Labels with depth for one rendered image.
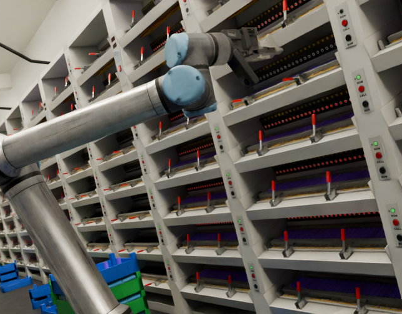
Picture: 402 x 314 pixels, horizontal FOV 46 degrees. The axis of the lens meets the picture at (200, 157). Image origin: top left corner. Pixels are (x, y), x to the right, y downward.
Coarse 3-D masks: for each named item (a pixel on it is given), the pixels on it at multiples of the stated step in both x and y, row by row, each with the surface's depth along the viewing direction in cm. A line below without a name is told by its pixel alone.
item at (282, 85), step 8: (328, 64) 144; (336, 64) 142; (304, 72) 154; (312, 72) 150; (320, 72) 146; (272, 88) 166; (280, 88) 161; (256, 96) 174; (232, 104) 185; (240, 104) 182
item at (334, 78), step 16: (304, 64) 168; (272, 80) 183; (320, 80) 142; (336, 80) 138; (240, 96) 191; (272, 96) 160; (288, 96) 155; (304, 96) 150; (224, 112) 186; (240, 112) 176; (256, 112) 170
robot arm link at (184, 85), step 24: (168, 72) 106; (192, 72) 106; (120, 96) 111; (144, 96) 108; (168, 96) 106; (192, 96) 106; (72, 120) 112; (96, 120) 111; (120, 120) 110; (144, 120) 112; (0, 144) 115; (24, 144) 114; (48, 144) 113; (72, 144) 114; (0, 168) 114
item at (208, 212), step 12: (216, 180) 225; (192, 192) 246; (204, 192) 237; (216, 192) 225; (168, 204) 245; (180, 204) 239; (192, 204) 228; (204, 204) 219; (216, 204) 212; (228, 204) 192; (168, 216) 239; (180, 216) 227; (192, 216) 217; (204, 216) 209; (216, 216) 202; (228, 216) 195
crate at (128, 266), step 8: (112, 256) 209; (96, 264) 205; (112, 264) 209; (120, 264) 191; (128, 264) 193; (136, 264) 195; (104, 272) 186; (112, 272) 188; (120, 272) 190; (128, 272) 192; (112, 280) 187; (56, 288) 188
